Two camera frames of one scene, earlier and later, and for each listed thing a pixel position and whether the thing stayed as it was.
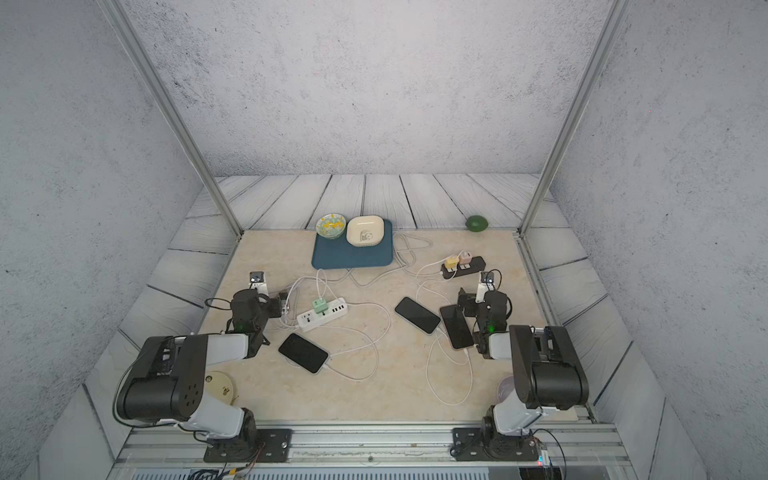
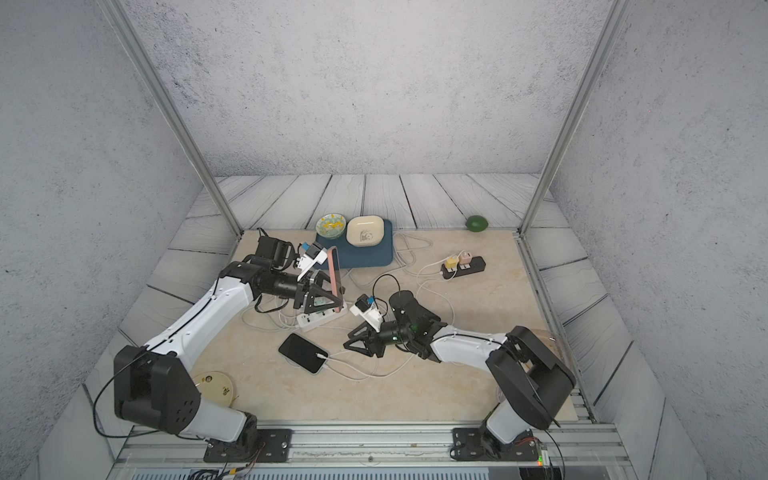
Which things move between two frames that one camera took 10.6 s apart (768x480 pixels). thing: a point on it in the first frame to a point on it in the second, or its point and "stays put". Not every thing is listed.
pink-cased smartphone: x=457 y=326 to x=336 y=277
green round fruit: x=476 y=223 stays put
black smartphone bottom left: x=304 y=352 stays put
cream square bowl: x=365 y=231 stays put
